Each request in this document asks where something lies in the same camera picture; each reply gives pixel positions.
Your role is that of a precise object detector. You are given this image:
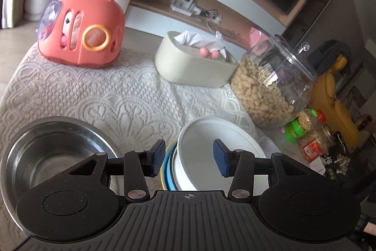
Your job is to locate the green lid jar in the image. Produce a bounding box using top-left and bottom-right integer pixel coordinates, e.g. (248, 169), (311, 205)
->
(282, 109), (320, 143)

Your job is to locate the pink ball ornament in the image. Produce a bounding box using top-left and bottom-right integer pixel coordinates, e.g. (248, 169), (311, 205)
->
(200, 48), (220, 59)

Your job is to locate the stainless steel bowl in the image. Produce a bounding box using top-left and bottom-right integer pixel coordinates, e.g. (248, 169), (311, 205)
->
(1, 117), (122, 236)

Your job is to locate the blue enamel bowl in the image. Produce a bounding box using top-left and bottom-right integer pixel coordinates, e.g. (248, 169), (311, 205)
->
(165, 147), (178, 191)

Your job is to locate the white paper instant-noodle bowl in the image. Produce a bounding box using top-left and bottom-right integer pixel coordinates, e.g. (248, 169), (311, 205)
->
(170, 117), (266, 193)

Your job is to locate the coral toy carrier case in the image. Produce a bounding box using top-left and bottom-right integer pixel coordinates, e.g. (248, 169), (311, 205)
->
(36, 0), (125, 68)

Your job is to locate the red white rectangular tray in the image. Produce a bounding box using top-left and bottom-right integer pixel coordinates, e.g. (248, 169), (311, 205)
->
(254, 136), (280, 195)

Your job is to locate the white bowl yellow rim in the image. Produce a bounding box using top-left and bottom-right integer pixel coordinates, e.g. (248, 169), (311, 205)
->
(159, 140), (177, 191)

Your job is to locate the red label nut jar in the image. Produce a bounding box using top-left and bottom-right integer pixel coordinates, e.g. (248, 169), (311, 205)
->
(298, 109), (334, 163)

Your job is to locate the cream tissue box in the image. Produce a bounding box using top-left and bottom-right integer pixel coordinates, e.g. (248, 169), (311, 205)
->
(155, 31), (238, 88)

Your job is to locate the glass jar of peanuts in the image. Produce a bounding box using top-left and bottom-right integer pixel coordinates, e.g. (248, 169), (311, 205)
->
(230, 35), (317, 129)

